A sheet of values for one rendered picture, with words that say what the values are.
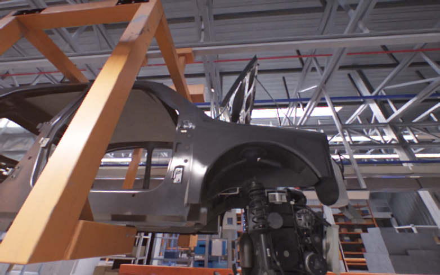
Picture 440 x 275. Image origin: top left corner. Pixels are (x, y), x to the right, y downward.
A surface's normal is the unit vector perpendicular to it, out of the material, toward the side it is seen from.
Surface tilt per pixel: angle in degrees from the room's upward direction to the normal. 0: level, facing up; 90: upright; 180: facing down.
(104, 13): 180
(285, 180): 90
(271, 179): 90
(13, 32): 90
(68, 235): 90
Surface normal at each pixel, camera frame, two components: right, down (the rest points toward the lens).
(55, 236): 1.00, -0.03
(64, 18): -0.02, 0.85
